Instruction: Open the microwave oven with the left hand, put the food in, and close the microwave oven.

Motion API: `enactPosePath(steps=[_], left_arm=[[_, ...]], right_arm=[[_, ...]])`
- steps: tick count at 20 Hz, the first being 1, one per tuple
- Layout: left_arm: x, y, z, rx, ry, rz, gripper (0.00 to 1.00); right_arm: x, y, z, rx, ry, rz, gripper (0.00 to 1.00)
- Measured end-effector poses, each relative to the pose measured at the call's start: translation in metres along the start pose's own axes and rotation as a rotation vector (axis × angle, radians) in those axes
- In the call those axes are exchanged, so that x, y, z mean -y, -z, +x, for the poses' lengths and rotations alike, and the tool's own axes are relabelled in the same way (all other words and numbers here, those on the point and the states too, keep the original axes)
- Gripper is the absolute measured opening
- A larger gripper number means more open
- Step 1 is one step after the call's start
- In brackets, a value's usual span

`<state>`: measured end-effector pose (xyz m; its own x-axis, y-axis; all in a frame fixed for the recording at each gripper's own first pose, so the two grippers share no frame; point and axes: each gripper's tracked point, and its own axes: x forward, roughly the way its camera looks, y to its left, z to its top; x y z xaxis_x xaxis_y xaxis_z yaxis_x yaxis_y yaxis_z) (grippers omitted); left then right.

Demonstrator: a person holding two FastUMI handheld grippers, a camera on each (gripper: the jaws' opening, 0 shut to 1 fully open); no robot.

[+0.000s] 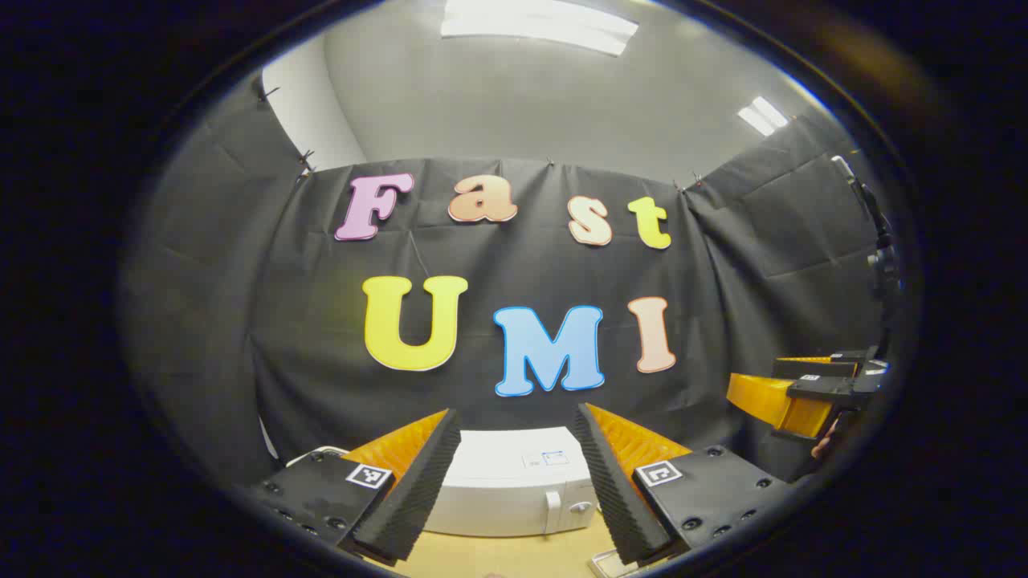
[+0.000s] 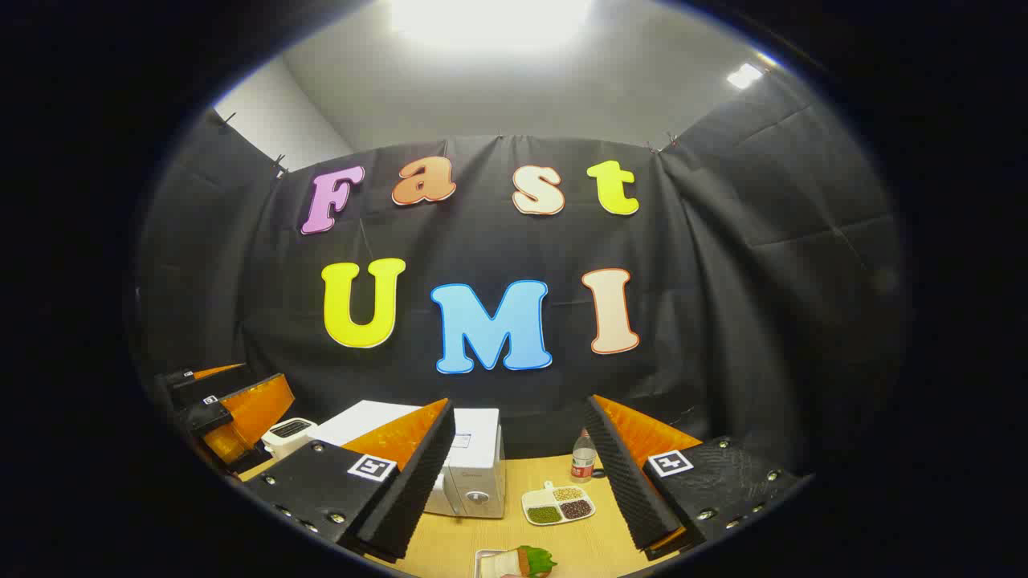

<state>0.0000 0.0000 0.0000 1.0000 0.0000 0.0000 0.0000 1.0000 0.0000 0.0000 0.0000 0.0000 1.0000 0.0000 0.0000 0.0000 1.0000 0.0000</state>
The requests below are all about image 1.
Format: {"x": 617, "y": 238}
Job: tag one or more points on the small ceiling light panel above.
{"x": 763, "y": 116}

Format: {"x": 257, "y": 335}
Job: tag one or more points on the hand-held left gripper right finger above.
{"x": 610, "y": 490}

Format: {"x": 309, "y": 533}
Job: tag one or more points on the white toaster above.
{"x": 323, "y": 449}

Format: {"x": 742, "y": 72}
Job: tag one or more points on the white microwave oven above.
{"x": 498, "y": 490}

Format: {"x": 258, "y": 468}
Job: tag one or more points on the black backdrop cloth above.
{"x": 514, "y": 265}

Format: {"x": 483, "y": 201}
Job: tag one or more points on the small white ribbed tray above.
{"x": 606, "y": 565}

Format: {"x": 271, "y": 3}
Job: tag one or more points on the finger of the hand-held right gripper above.
{"x": 783, "y": 401}
{"x": 811, "y": 368}

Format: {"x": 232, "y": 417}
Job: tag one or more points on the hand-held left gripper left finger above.
{"x": 418, "y": 490}

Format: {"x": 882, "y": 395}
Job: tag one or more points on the large ceiling light panel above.
{"x": 538, "y": 24}

